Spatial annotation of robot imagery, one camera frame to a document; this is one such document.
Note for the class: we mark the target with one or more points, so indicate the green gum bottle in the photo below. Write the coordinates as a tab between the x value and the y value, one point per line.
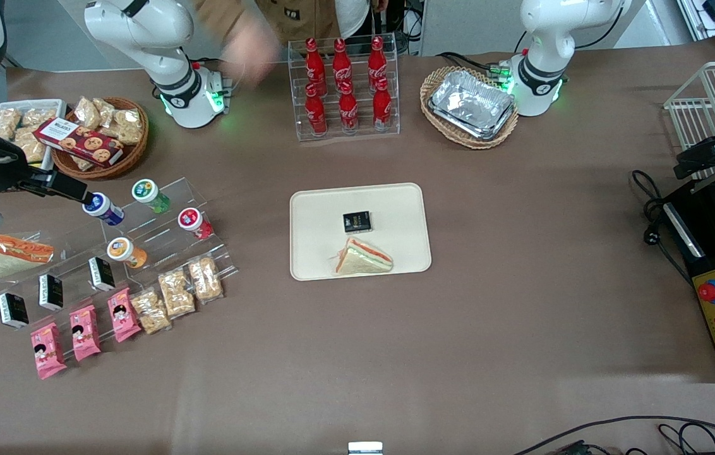
150	194

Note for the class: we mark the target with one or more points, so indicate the person's brown sleeved forearm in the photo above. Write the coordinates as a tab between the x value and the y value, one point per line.
218	16

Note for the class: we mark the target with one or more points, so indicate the blue gum bottle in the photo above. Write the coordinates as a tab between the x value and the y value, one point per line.
103	209

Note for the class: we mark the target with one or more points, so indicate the red gum bottle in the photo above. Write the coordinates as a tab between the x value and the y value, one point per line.
194	223

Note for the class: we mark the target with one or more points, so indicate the silver foil tray stack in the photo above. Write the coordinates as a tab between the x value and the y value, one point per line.
472	104

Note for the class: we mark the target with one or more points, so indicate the beige plastic tray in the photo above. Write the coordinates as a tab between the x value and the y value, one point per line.
395	215

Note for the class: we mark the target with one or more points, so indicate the person's bare hand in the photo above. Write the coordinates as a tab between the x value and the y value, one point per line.
253	54

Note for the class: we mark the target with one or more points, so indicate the clear wrapped rice crisp packet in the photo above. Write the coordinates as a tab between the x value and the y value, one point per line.
4	123
150	311
206	279
105	109
29	146
175	292
127	125
38	117
83	163
86	112

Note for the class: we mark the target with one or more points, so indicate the dark red cookie box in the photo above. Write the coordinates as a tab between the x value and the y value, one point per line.
78	142

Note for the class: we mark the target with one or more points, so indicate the wicker basket with snacks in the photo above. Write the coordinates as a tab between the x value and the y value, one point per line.
124	161

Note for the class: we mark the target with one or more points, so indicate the white plastic bin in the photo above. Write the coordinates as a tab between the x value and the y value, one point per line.
54	104

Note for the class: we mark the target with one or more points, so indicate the wrapped triangle sandwich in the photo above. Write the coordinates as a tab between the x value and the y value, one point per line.
16	256
362	259

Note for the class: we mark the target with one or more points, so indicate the orange fruit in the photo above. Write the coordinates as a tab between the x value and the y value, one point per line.
125	251

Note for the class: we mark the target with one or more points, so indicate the small black box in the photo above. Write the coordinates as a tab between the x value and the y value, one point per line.
50	292
12	310
102	274
356	221

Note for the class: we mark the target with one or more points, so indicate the clear acrylic stepped display stand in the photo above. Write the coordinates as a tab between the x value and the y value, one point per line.
168	243

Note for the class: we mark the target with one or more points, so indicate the pink snack packet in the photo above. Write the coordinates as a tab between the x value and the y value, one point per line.
84	333
48	351
124	315

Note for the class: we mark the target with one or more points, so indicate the wicker basket with foil trays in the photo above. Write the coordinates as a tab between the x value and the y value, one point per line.
439	129

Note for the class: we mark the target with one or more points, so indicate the red cola bottle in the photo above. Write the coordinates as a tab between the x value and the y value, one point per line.
382	106
341	63
316	114
376	60
314	63
348	110

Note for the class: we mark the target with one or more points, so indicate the person's torso with apron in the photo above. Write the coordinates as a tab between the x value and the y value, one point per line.
307	18

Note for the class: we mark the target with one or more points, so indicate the clear acrylic bottle rack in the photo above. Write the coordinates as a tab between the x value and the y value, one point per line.
389	82

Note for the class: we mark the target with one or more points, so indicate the small white device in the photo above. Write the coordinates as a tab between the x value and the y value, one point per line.
365	448

